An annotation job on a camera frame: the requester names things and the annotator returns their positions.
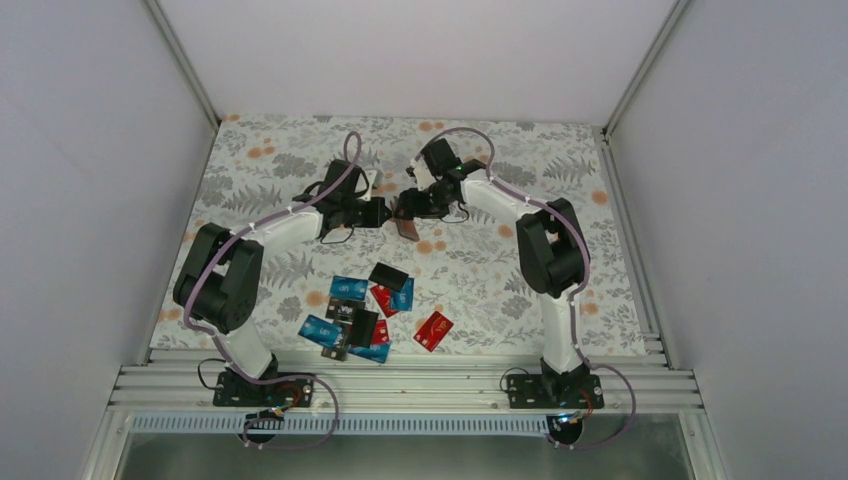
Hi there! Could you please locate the brown leather card holder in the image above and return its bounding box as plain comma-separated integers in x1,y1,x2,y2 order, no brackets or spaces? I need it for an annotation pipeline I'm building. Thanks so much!
394,217,420,242

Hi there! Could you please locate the blue card bottom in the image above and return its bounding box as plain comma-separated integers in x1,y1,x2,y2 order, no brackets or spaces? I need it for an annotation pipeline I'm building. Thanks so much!
348,342,392,364

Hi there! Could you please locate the blue card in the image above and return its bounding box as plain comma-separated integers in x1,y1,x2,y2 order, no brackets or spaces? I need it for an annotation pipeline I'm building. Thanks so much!
389,277,414,312
298,315,342,349
348,342,392,364
329,275,369,301

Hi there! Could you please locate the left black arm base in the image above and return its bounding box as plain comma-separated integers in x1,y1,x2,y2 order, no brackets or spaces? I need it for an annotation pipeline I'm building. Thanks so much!
212,369,314,408

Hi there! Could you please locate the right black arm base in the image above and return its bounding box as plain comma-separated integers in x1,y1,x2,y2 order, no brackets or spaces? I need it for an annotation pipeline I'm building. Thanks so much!
502,372,605,410

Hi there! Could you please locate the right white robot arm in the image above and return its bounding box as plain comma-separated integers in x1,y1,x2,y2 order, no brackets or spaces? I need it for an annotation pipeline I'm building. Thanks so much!
392,138,591,407

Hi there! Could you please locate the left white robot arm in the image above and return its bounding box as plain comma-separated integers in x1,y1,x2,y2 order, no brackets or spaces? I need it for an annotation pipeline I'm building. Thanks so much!
173,160,390,405

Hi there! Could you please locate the black card top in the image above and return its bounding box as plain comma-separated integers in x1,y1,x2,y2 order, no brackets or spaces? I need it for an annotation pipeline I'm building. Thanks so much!
368,262,409,292

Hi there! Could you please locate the blue card upper left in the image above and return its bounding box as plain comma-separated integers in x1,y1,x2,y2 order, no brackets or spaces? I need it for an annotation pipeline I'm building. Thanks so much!
329,275,369,301

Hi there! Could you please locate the red card centre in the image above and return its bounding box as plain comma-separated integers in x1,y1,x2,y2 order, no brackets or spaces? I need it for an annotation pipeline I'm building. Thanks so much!
370,285,398,318

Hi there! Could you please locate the black VIP card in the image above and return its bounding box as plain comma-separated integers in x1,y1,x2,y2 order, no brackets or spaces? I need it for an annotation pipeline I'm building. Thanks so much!
325,297,366,324

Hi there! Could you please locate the blue card centre right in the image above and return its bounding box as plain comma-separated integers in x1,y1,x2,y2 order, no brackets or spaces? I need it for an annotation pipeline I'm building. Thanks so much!
389,277,414,312

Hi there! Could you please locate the black card centre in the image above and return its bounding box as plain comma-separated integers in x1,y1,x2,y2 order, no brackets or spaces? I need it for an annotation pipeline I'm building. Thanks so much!
348,309,379,348

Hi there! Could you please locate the blue card lower left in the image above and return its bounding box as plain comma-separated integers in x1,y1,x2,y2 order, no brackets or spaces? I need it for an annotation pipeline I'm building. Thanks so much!
298,315,342,349

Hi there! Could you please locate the red card under black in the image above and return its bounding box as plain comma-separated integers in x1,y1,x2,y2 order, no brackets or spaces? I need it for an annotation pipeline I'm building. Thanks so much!
371,319,390,345

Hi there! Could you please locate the red VIP card right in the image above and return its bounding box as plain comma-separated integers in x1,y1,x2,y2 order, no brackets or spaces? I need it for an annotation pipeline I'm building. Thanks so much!
413,311,454,352

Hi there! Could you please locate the black card bottom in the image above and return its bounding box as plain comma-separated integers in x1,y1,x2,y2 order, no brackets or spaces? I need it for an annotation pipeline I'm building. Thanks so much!
321,324,350,362

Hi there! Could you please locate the floral patterned table mat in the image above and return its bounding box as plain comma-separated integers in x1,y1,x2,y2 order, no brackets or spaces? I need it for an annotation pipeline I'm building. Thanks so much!
149,113,648,358

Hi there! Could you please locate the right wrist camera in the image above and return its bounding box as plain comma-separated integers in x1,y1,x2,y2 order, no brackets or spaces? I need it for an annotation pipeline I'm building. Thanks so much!
406,160,435,191

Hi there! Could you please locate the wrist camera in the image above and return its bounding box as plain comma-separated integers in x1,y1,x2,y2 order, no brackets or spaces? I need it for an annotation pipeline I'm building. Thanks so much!
406,160,435,191
356,169,383,201

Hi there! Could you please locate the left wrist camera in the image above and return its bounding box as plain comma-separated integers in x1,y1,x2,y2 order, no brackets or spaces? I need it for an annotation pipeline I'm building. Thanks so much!
356,169,383,201

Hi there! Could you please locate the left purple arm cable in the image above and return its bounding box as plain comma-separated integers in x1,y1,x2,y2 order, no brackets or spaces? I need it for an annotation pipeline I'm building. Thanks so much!
183,131,364,453

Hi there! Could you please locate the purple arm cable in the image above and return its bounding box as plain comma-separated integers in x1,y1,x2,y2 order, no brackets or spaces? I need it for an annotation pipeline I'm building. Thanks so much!
183,131,364,453
414,127,639,452

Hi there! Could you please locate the aluminium rail frame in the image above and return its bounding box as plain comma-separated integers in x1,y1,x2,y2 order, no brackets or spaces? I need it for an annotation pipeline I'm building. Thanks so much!
108,349,704,414

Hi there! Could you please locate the slotted grey cable duct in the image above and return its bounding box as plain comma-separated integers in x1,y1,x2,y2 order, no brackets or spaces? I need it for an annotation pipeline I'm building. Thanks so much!
128,412,548,437

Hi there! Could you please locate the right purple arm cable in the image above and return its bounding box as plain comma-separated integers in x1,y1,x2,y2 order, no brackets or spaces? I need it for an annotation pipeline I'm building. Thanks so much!
414,127,639,452

